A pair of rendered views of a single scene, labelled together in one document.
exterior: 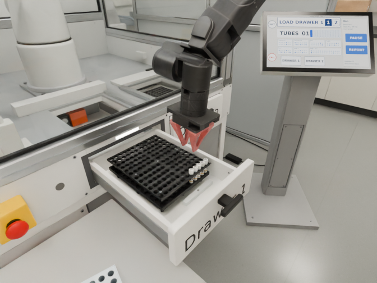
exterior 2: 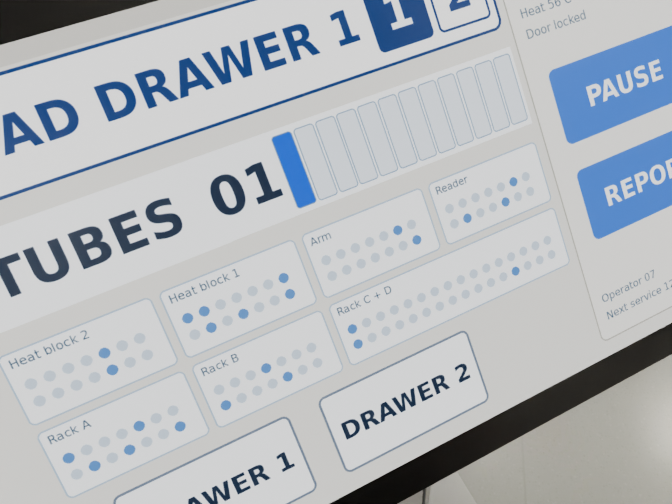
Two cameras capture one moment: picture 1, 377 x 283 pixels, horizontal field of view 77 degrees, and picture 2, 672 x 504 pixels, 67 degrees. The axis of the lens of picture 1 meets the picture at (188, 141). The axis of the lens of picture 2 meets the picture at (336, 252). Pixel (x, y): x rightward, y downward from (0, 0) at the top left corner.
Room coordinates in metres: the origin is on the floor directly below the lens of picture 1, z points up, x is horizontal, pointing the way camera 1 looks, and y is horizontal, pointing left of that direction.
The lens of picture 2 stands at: (1.06, -0.53, 1.27)
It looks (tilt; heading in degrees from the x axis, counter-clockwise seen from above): 48 degrees down; 338
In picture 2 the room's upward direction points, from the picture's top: 9 degrees counter-clockwise
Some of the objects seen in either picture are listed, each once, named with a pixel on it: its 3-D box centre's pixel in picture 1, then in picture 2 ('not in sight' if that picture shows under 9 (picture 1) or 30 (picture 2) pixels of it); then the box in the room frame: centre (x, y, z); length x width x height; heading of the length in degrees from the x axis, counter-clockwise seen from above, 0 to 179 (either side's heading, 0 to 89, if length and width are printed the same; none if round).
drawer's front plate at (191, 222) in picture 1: (216, 205); not in sight; (0.38, -0.06, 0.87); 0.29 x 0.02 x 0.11; 138
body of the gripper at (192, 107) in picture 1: (193, 103); not in sight; (0.47, -0.01, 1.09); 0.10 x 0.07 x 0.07; 49
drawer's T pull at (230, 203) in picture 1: (227, 202); not in sight; (0.36, -0.08, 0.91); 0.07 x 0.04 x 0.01; 138
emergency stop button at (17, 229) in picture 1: (16, 228); not in sight; (0.32, 0.36, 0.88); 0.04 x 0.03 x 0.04; 138
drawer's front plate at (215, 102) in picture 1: (198, 117); not in sight; (0.83, -0.04, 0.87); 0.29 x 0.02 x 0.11; 138
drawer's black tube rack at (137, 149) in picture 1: (158, 169); not in sight; (0.52, 0.08, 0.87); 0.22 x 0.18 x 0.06; 48
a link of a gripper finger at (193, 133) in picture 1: (192, 132); not in sight; (0.47, -0.01, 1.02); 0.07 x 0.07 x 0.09; 49
